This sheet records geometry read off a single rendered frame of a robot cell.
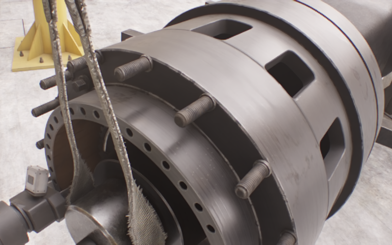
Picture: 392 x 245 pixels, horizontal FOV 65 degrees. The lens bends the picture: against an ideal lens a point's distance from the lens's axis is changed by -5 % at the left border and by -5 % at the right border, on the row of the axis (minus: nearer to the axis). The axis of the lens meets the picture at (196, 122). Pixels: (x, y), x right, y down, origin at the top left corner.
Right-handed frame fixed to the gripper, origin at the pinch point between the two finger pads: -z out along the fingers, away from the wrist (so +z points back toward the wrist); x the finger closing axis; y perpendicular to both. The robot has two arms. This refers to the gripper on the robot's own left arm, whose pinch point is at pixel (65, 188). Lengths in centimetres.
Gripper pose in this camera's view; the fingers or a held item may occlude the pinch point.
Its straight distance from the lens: 68.6
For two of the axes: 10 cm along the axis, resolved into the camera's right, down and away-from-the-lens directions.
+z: -5.9, 4.1, -6.9
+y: -1.7, -9.0, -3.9
